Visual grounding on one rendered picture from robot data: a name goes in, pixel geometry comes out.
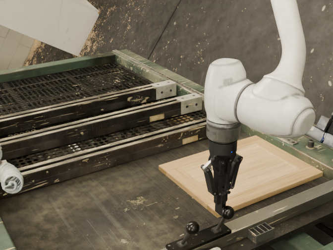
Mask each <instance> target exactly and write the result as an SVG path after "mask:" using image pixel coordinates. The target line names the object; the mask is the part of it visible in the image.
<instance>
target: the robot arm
mask: <svg viewBox="0 0 333 250"><path fill-rule="evenodd" d="M271 4H272V8H273V12H274V15H275V19H276V23H277V28H278V32H279V36H280V40H281V46H282V55H281V60H280V62H279V65H278V66H277V68H276V69H275V70H274V71H273V72H272V73H270V74H267V75H264V77H263V78H262V79H261V80H260V81H259V82H258V83H256V84H255V83H253V82H252V81H250V80H249V79H247V78H246V71H245V68H244V66H243V64H242V63H241V61H240V60H237V59H230V58H221V59H218V60H215V61H214V62H212V63H211V64H210V66H209V68H208V71H207V75H206V81H205V89H204V104H205V110H206V114H207V118H206V122H207V131H206V135H207V138H208V139H209V152H210V155H209V158H208V163H207V164H206V165H204V164H203V165H201V169H202V170H203V171H204V175H205V180H206V184H207V189H208V192H209V193H211V194H212V195H213V196H214V203H215V212H216V213H218V214H219V215H220V216H221V210H222V208H223V207H224V206H226V201H227V195H228V194H230V193H231V192H230V191H229V190H230V189H233V188H234V185H235V181H236V177H237V173H238V170H239V166H240V163H241V161H242V160H243V157H242V156H240V155H239V154H237V153H236V151H237V140H238V139H239V138H240V132H241V124H244V125H246V126H248V127H250V128H251V129H253V130H256V131H258V132H261V133H264V134H267V135H271V136H275V137H280V138H298V137H301V136H303V135H305V134H306V133H307V132H308V131H309V130H310V129H311V128H312V126H313V124H314V121H315V117H316V115H315V109H314V107H313V105H312V103H311V102H310V100H309V99H307V98H305V97H304V94H305V90H304V89H303V86H302V75H303V71H304V66H305V61H306V45H305V38H304V33H303V28H302V24H301V19H300V15H299V10H298V6H297V1H296V0H271ZM211 166H213V171H214V176H213V174H212V172H211V171H212V168H211ZM230 182H231V183H230Z"/></svg>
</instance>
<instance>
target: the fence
mask: <svg viewBox="0 0 333 250"><path fill-rule="evenodd" d="M331 200H333V180H330V181H328V182H325V183H323V184H321V185H318V186H316V187H313V188H311V189H308V190H306V191H303V192H301V193H298V194H296V195H293V196H291V197H288V198H286V199H284V200H281V201H279V202H276V203H274V204H271V205H269V206H266V207H264V208H261V209H259V210H257V211H254V212H252V213H249V214H247V215H244V216H242V217H239V218H237V219H234V220H232V221H230V222H227V223H225V225H226V226H227V227H229V228H230V229H231V234H228V235H226V236H224V237H221V238H219V239H217V240H214V241H212V242H210V243H207V244H205V245H202V246H200V247H198V248H195V249H193V250H210V249H212V248H215V247H219V248H220V249H221V248H224V247H226V246H228V245H231V244H233V243H235V242H237V241H239V240H242V239H244V238H246V237H247V234H248V229H250V228H253V227H255V226H258V225H260V224H262V223H265V222H266V223H267V224H268V225H270V226H274V225H276V224H278V223H280V222H283V221H285V220H287V219H290V218H292V217H294V216H297V215H299V214H301V213H303V212H306V211H308V210H310V209H313V208H315V207H317V206H319V205H322V204H324V203H326V202H329V201H331Z"/></svg>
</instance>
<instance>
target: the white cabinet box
mask: <svg viewBox="0 0 333 250"><path fill-rule="evenodd" d="M99 13H100V11H98V10H97V9H96V8H95V7H94V6H93V5H91V4H90V3H89V2H88V1H87V0H0V25H2V26H4V27H7V28H9V29H12V30H14V31H17V32H19V33H22V34H24V35H27V36H29V37H31V38H34V39H36V40H39V41H41V42H44V43H46V44H49V45H51V46H54V47H56V48H58V49H61V50H63V51H66V52H68V53H71V54H73V55H76V56H79V54H80V52H81V50H82V48H83V46H84V44H85V42H86V40H87V38H88V36H89V34H90V32H91V30H92V28H93V26H94V24H95V22H96V20H97V18H98V16H99Z"/></svg>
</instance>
